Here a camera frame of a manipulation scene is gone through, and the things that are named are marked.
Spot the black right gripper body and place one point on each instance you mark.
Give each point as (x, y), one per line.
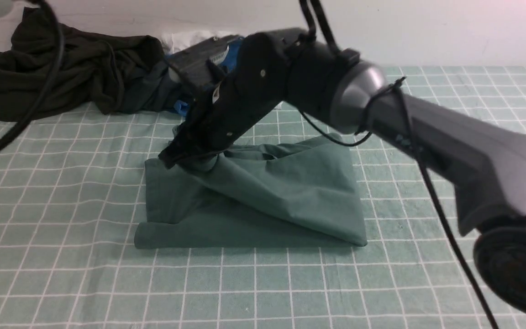
(272, 67)

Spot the green long sleeve shirt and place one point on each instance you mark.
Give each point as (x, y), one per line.
(302, 194)

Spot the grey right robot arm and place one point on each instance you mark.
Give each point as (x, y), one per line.
(486, 164)

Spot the blue crumpled garment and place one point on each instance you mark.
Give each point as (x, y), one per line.
(201, 66)

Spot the white crumpled garment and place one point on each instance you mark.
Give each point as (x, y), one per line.
(178, 41)

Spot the dark grey crumpled garment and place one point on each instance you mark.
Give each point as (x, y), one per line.
(154, 90)

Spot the dark olive crumpled garment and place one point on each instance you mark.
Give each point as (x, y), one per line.
(95, 68)

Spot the green checkered table cloth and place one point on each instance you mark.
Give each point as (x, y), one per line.
(71, 197)

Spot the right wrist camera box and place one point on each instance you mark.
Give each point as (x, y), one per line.
(204, 60)

